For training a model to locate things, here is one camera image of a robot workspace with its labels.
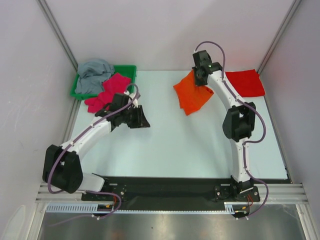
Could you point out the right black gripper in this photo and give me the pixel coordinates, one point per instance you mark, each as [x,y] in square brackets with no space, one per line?
[198,75]

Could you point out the grey t-shirt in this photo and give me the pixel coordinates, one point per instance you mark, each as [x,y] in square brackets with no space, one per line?
[92,74]

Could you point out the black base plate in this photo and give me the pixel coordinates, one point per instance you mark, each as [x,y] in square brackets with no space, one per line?
[176,194]

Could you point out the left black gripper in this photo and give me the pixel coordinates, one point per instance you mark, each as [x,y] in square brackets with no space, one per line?
[143,123]

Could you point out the orange t-shirt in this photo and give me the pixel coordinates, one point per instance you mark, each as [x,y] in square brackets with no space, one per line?
[191,97]

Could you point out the aluminium corner post right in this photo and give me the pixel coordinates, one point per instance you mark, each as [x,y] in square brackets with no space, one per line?
[281,30]

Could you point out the folded red t-shirt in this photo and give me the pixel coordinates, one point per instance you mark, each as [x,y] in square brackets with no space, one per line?
[247,83]

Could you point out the aluminium corner post left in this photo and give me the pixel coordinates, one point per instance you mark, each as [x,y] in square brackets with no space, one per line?
[48,14]

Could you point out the magenta t-shirt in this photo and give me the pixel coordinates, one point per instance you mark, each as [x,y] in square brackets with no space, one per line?
[108,95]

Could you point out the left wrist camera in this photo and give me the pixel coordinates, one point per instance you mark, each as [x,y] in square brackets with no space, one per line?
[132,98]

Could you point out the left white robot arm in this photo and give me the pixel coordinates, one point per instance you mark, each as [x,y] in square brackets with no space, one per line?
[62,165]

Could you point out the aluminium frame rail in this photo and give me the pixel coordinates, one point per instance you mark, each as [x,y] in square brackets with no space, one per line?
[286,194]

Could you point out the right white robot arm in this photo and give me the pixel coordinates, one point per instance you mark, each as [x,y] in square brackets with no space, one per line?
[237,126]

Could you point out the aluminium corner post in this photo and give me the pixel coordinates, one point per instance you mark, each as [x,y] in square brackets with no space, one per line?
[48,14]
[281,30]

